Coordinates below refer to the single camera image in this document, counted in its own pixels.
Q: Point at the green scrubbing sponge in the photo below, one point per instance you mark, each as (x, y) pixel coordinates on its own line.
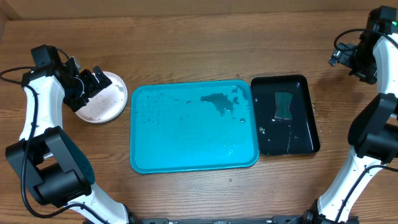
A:
(282, 105)

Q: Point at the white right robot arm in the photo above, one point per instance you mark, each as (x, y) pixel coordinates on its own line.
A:
(373, 142)

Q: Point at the yellow plate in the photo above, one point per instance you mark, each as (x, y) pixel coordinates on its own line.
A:
(101, 114)

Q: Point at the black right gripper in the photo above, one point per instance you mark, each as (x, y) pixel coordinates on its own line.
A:
(369, 75)

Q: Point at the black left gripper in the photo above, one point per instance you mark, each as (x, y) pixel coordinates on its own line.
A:
(93, 86)

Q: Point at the pink-rimmed white plate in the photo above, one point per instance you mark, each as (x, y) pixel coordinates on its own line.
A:
(115, 94)

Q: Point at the black rectangular tray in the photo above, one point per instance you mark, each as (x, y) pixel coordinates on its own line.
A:
(278, 137)

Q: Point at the teal plastic tray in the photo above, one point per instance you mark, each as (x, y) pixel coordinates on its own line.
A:
(192, 126)

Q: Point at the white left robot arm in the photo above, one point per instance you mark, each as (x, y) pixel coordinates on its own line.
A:
(55, 175)

